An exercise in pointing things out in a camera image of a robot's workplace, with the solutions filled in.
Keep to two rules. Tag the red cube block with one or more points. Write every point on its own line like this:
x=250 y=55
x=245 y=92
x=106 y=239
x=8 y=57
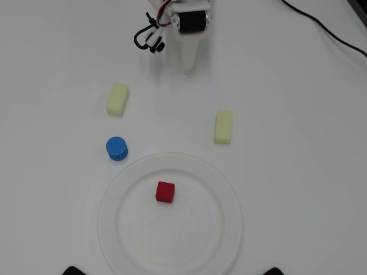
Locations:
x=165 y=192

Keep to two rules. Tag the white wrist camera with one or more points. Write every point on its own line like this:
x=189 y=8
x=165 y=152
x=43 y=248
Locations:
x=153 y=35

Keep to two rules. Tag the blue cylinder block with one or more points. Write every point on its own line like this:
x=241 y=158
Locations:
x=116 y=148

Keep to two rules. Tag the pale yellow foam block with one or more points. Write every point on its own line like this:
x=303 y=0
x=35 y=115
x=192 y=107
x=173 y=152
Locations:
x=117 y=100
x=223 y=127

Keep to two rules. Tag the black stand foot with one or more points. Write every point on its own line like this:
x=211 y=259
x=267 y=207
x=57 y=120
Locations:
x=273 y=271
x=73 y=271

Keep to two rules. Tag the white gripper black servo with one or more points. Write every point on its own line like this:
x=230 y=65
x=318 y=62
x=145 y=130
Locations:
x=190 y=22

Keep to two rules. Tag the white paper plate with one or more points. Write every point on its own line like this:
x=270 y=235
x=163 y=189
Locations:
x=172 y=229

